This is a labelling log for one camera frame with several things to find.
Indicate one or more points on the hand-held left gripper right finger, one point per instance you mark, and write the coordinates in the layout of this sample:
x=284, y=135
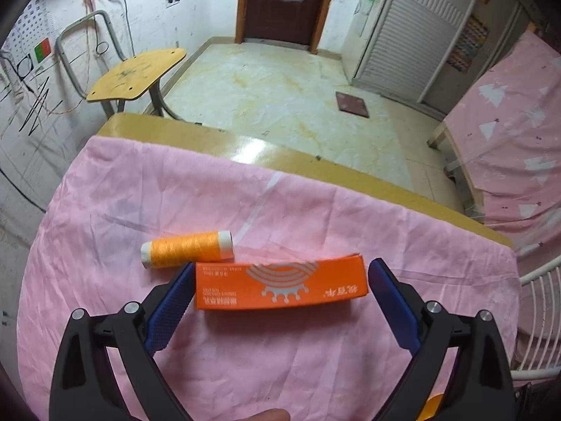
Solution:
x=394, y=311

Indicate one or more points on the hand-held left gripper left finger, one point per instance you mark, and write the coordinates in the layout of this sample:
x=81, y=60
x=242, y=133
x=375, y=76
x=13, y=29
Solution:
x=171, y=307

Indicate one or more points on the orange cardboard box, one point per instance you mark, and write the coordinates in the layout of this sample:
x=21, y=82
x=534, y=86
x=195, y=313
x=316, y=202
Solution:
x=228, y=287

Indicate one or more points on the orange thread spool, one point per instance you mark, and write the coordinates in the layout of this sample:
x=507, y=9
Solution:
x=188, y=249

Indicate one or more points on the yellow plastic bin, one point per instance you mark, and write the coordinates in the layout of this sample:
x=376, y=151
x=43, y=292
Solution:
x=431, y=410

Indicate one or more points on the person's left hand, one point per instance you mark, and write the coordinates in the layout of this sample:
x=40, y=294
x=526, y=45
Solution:
x=267, y=415

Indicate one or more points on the pink tablecloth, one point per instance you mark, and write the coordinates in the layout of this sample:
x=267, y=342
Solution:
x=153, y=193

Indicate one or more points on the white metal chair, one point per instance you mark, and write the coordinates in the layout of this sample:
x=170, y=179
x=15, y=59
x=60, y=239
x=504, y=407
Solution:
x=541, y=272

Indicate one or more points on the wooden table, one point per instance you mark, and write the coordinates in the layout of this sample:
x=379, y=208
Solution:
x=263, y=149

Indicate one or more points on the pink tree-print bed sheet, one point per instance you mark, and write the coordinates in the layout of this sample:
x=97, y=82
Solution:
x=517, y=140

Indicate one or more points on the dark red floor mat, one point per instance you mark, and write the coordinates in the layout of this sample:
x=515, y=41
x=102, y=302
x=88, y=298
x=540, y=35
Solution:
x=353, y=104

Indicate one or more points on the colourful grid poster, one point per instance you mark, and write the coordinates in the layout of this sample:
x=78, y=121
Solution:
x=468, y=44

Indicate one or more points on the white louvered wardrobe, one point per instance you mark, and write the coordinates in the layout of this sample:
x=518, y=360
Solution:
x=407, y=30

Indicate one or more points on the red green flag sticker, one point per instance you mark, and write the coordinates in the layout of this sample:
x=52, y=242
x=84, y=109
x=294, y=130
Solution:
x=43, y=51

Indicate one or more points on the black and white chart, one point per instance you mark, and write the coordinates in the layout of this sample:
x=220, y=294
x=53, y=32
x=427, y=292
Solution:
x=30, y=22

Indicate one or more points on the dark brown door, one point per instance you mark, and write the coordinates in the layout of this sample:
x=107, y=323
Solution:
x=285, y=4

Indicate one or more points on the wooden bed frame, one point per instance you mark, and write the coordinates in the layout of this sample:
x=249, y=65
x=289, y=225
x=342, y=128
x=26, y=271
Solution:
x=460, y=166

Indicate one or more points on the wooden chair with metal frame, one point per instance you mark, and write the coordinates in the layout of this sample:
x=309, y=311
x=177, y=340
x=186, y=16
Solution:
x=136, y=74

